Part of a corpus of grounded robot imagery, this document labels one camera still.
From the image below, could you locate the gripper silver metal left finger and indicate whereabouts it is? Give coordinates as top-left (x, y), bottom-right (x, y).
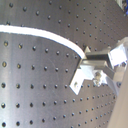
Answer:
top-left (83, 45), bottom-right (116, 65)

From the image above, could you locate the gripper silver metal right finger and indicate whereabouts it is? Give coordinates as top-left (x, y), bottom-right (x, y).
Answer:
top-left (70, 63), bottom-right (114, 94)

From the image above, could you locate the white cable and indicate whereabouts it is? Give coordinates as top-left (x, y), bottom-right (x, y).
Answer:
top-left (0, 24), bottom-right (87, 61)

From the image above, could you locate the perforated metal breadboard plate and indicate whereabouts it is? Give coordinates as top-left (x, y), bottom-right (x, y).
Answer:
top-left (0, 0), bottom-right (128, 128)

